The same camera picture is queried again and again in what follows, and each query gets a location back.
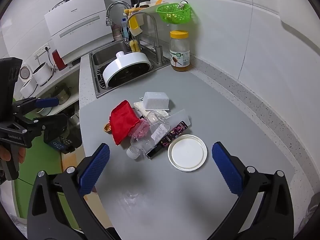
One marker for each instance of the yellow bottle brush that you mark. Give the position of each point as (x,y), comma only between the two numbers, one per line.
(134,46)

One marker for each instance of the brushed steel faucet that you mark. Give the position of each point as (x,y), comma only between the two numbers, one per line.
(158,52)

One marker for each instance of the white round lid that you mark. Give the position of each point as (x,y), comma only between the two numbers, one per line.
(187,152)

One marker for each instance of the blue bottle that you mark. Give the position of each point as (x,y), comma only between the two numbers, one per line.
(124,27)

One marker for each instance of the white foam packet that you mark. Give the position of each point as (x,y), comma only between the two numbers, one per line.
(138,106)

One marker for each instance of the white round pot in sink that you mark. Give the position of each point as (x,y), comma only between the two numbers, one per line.
(125,63)

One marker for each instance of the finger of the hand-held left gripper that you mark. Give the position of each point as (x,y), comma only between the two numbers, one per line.
(47,102)
(55,123)

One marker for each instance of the red board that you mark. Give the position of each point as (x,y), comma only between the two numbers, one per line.
(58,60)

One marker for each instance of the steel sink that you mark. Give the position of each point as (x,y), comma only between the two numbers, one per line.
(100,57)

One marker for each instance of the translucent plastic case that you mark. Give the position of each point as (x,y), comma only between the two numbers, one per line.
(180,117)

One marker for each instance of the clear plastic bottle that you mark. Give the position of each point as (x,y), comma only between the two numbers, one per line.
(145,143)

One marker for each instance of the jar with yellow lid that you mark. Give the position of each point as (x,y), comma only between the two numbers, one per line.
(180,52)

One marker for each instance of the purple floral packet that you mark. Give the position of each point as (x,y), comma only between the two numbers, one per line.
(172,135)

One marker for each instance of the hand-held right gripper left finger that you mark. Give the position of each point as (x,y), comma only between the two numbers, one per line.
(96,170)

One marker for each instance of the white round device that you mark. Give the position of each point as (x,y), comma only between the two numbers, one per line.
(25,73)

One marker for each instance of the white ribbed plastic box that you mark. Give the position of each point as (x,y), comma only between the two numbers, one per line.
(156,101)

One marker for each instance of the yellow and white cup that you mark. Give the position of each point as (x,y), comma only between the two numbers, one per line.
(135,26)

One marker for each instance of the white dishwasher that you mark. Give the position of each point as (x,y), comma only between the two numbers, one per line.
(80,30)

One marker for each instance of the red cloth bag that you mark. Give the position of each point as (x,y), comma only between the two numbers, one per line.
(123,122)

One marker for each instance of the brown nut shell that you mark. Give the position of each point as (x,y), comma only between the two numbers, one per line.
(108,128)

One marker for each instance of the green plastic basket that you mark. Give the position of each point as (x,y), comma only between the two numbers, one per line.
(175,15)

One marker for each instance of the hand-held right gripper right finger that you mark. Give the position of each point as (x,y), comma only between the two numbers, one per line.
(227,170)

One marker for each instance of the white wall socket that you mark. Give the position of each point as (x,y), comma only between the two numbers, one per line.
(41,50)

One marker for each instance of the white rice cooker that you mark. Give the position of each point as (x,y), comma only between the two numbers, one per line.
(42,73)

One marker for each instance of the black trash bin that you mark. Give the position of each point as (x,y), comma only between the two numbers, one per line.
(73,141)

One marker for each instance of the person's left hand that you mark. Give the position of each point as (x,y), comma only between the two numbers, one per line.
(5,153)

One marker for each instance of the chrome faucet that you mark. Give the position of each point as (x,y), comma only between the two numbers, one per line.
(110,10)

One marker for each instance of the steel pot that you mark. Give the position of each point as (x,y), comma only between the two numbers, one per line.
(61,93)

